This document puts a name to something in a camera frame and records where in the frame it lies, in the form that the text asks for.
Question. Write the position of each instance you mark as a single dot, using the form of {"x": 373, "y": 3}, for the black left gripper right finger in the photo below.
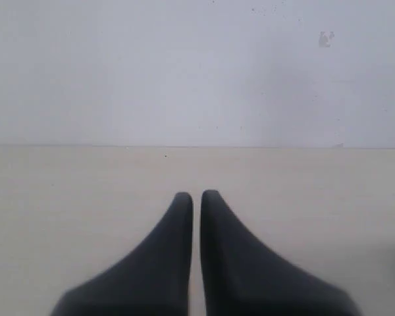
{"x": 242, "y": 276}

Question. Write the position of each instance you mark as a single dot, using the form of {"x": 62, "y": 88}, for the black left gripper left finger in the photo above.
{"x": 153, "y": 279}

